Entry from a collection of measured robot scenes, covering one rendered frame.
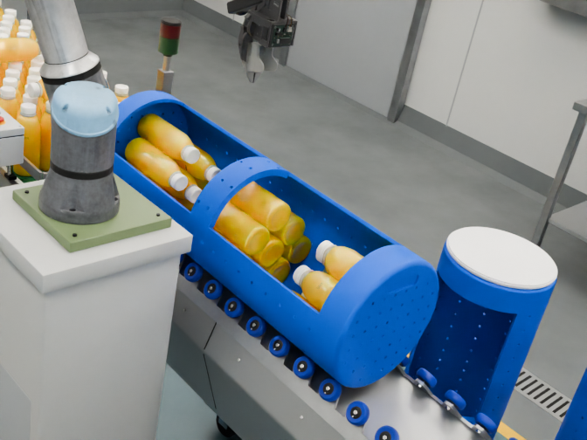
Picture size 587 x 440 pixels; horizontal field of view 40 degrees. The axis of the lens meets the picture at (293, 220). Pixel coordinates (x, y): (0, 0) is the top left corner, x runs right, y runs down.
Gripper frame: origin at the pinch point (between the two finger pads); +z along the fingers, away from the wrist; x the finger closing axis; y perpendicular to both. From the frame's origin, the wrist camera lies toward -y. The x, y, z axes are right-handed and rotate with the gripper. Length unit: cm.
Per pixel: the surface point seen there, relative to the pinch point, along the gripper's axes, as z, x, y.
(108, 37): 141, 220, -413
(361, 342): 32, -8, 51
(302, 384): 48, -11, 42
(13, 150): 37, -27, -52
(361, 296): 22, -11, 50
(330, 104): 141, 307, -251
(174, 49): 23, 36, -77
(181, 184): 30.6, -5.2, -11.9
